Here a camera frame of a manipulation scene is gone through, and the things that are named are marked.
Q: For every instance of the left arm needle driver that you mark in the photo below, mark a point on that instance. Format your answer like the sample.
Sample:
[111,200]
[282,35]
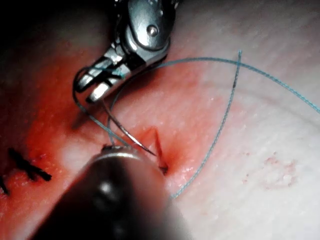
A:
[117,149]

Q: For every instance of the dark left arm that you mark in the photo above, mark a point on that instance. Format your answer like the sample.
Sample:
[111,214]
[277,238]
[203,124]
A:
[120,200]

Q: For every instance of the right arm needle driver jaw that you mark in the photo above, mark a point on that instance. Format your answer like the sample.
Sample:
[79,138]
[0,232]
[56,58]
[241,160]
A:
[105,90]
[97,71]

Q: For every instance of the tissue pad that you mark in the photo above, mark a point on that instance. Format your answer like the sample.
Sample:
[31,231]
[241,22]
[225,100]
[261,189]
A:
[250,150]

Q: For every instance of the right arm needle driver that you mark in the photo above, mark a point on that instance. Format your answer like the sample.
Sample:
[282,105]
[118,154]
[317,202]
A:
[147,40]

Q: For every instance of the curved steel needle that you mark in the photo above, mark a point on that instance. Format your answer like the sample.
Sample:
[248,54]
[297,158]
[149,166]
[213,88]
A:
[130,139]

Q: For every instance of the black stitching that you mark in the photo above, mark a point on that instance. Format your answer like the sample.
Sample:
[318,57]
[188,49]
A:
[27,167]

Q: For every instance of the blue thread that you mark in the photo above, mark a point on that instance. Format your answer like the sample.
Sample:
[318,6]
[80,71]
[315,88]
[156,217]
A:
[212,59]

